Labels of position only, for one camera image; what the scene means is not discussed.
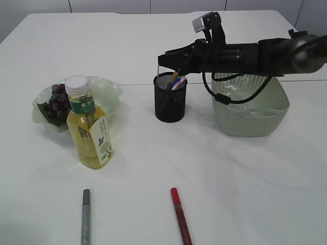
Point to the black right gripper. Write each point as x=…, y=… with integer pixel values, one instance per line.
x=194, y=58

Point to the gold glitter pen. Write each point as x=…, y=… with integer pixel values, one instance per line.
x=172, y=80

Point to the pink scissors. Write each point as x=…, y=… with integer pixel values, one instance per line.
x=180, y=83

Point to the blue scissors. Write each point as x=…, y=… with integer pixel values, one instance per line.
x=177, y=80

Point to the clear plastic sheet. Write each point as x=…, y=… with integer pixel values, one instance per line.
x=239, y=88

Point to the yellow tea bottle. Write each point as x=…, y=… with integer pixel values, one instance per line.
x=87, y=123

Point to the purple grape bunch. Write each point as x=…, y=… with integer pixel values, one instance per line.
x=57, y=108

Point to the red glitter pen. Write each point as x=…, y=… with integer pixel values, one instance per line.
x=183, y=228

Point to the silver glitter pen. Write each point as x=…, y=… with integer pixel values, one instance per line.
x=85, y=220

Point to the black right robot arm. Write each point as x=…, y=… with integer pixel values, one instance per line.
x=300, y=54

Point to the black mesh pen holder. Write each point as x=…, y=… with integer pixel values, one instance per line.
x=169, y=104

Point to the pale green woven basket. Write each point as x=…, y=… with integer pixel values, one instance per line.
x=260, y=118

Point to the pale green wavy glass plate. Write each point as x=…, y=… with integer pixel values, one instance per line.
x=105, y=93

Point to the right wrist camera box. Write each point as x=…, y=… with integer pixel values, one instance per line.
x=210, y=24

